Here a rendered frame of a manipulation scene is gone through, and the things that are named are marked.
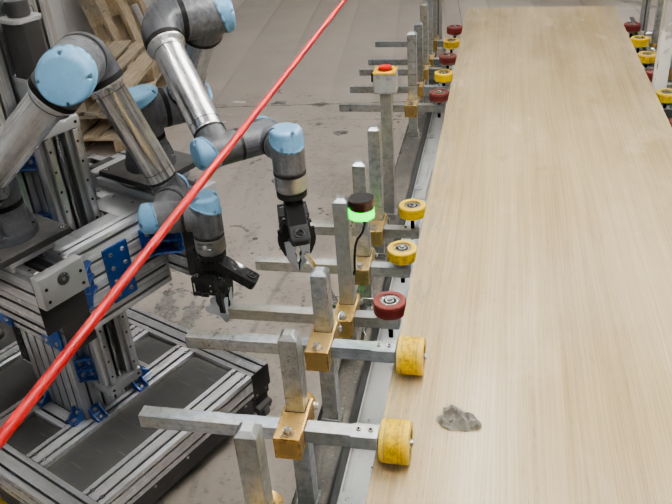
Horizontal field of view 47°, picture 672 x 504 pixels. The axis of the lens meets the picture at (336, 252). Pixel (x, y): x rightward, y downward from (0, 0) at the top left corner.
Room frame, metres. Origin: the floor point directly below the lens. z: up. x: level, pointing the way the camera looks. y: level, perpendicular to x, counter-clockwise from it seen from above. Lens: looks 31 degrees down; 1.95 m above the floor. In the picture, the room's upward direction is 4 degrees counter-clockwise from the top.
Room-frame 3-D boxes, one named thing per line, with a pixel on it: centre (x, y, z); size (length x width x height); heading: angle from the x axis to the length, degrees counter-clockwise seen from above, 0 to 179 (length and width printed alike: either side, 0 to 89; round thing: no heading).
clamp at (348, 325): (1.57, -0.02, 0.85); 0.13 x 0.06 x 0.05; 167
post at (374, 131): (2.07, -0.14, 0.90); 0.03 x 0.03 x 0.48; 77
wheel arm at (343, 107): (3.03, -0.27, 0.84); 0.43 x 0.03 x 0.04; 77
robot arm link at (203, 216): (1.62, 0.31, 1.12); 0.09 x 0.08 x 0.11; 89
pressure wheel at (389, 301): (1.52, -0.12, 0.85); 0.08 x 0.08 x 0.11
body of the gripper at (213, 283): (1.63, 0.31, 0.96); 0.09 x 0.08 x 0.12; 77
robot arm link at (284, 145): (1.60, 0.09, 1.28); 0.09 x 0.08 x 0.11; 28
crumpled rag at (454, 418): (1.10, -0.21, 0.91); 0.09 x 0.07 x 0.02; 47
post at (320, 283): (1.35, 0.04, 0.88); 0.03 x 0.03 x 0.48; 77
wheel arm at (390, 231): (2.06, -0.04, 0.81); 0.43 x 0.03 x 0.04; 77
